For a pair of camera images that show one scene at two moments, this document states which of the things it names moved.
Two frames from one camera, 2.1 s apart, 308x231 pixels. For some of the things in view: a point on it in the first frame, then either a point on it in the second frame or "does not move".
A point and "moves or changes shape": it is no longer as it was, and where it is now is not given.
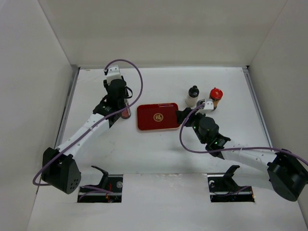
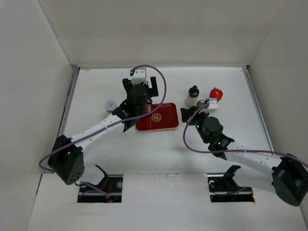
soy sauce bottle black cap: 126,113 moves or changes shape
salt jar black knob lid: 194,92 does not move
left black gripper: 106,85 -> 151,92
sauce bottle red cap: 216,95 does not move
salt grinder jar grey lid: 200,103 does not move
